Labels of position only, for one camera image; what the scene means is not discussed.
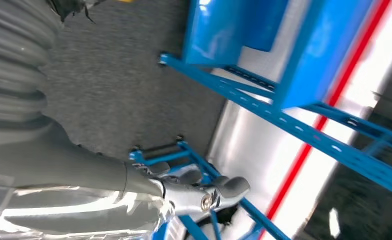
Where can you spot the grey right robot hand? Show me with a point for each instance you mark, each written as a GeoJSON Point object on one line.
{"type": "Point", "coordinates": [66, 172]}

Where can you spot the blue metal shelf rack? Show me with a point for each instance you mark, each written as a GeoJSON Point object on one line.
{"type": "Point", "coordinates": [315, 49]}

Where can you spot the blue wheeled metal rack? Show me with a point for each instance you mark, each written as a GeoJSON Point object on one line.
{"type": "Point", "coordinates": [195, 159]}

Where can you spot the yellow floor tape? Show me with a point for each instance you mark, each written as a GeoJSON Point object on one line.
{"type": "Point", "coordinates": [125, 1]}

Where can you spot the white car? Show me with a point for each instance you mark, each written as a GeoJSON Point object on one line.
{"type": "Point", "coordinates": [248, 139]}

